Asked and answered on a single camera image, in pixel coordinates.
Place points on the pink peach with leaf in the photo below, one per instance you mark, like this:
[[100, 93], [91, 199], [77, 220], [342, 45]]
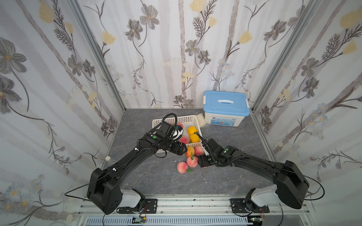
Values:
[[192, 161]]

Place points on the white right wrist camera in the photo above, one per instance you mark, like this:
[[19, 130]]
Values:
[[206, 147]]

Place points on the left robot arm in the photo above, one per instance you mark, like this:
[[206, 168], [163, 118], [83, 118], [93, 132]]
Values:
[[104, 188]]

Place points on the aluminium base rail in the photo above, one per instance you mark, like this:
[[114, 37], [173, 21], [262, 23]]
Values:
[[218, 210]]

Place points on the clear bag of white material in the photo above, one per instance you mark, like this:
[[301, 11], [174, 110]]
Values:
[[201, 120]]

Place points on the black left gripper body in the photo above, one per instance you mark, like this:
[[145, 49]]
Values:
[[179, 148]]

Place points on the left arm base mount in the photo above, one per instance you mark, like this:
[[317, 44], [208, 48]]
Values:
[[145, 206]]

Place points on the orange wrinkled peach right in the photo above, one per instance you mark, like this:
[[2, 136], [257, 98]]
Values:
[[190, 151]]

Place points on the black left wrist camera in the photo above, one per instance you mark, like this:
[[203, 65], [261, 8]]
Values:
[[166, 130]]

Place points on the blue lidded storage box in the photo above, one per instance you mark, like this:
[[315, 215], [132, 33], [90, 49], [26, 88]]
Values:
[[225, 108]]

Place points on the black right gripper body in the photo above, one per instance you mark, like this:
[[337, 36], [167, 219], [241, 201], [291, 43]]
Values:
[[203, 161]]

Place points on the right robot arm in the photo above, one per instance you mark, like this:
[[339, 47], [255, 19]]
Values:
[[289, 184]]

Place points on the pink peach upper row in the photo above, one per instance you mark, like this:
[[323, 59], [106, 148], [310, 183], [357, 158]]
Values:
[[199, 150]]

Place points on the yellow peach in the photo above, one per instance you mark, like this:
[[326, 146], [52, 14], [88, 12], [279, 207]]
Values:
[[194, 138], [192, 130]]

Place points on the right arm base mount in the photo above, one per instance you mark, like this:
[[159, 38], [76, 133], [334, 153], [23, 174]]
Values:
[[239, 205]]

